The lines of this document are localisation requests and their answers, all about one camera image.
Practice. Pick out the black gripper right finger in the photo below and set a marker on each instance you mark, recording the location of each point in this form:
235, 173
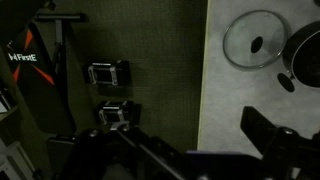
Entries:
286, 150

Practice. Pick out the black cooking pot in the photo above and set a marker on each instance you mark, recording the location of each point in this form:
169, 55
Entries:
308, 56

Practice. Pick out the round glass pot lid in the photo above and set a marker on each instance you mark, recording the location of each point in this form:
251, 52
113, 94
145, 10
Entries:
240, 43

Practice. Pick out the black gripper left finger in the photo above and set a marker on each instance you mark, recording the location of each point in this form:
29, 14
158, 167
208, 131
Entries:
110, 156

